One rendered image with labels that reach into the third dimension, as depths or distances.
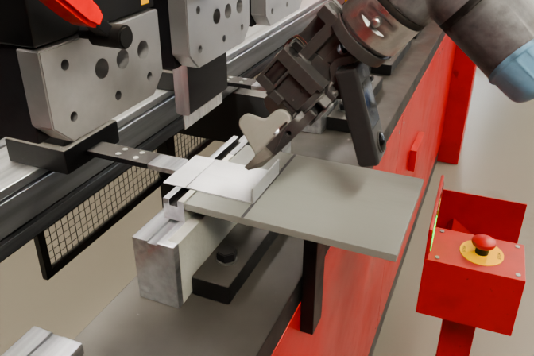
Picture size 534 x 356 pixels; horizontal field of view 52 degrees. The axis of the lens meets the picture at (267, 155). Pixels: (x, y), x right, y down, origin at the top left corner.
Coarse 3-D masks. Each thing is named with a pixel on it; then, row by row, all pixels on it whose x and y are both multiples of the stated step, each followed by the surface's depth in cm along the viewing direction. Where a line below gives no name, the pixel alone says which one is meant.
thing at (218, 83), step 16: (208, 64) 69; (224, 64) 73; (176, 80) 66; (192, 80) 66; (208, 80) 70; (224, 80) 74; (176, 96) 67; (192, 96) 67; (208, 96) 71; (176, 112) 68; (192, 112) 68; (208, 112) 73
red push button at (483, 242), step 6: (480, 234) 95; (474, 240) 94; (480, 240) 94; (486, 240) 94; (492, 240) 94; (480, 246) 93; (486, 246) 92; (492, 246) 93; (480, 252) 94; (486, 252) 94
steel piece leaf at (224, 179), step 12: (216, 168) 76; (228, 168) 76; (240, 168) 76; (276, 168) 74; (204, 180) 73; (216, 180) 73; (228, 180) 73; (240, 180) 73; (252, 180) 73; (264, 180) 70; (204, 192) 70; (216, 192) 70; (228, 192) 70; (240, 192) 70; (252, 192) 67
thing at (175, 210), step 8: (224, 144) 83; (232, 144) 84; (240, 144) 83; (248, 144) 84; (216, 152) 81; (224, 152) 82; (232, 152) 81; (168, 192) 71; (176, 192) 71; (184, 192) 72; (168, 200) 69; (176, 200) 71; (168, 208) 70; (176, 208) 69; (168, 216) 71; (176, 216) 70
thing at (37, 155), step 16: (96, 128) 83; (112, 128) 85; (16, 144) 79; (32, 144) 78; (48, 144) 78; (64, 144) 77; (80, 144) 79; (96, 144) 82; (112, 144) 82; (16, 160) 81; (32, 160) 79; (48, 160) 78; (64, 160) 77; (80, 160) 79; (112, 160) 79; (128, 160) 78; (144, 160) 78; (160, 160) 78; (176, 160) 78
